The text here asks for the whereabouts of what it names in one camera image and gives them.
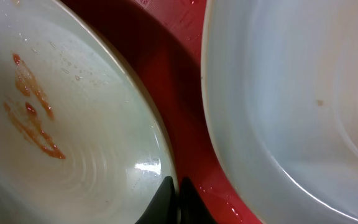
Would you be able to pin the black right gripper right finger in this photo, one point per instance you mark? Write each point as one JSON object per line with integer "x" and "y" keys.
{"x": 193, "y": 209}

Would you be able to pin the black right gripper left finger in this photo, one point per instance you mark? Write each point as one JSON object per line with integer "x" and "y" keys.
{"x": 162, "y": 208}

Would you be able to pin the red plastic tray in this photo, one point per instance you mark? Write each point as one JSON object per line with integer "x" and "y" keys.
{"x": 161, "y": 41}

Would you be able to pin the plate with ketchup streak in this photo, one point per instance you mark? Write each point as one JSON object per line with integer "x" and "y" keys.
{"x": 79, "y": 139}

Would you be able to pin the pale plate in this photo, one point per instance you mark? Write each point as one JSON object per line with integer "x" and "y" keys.
{"x": 280, "y": 95}

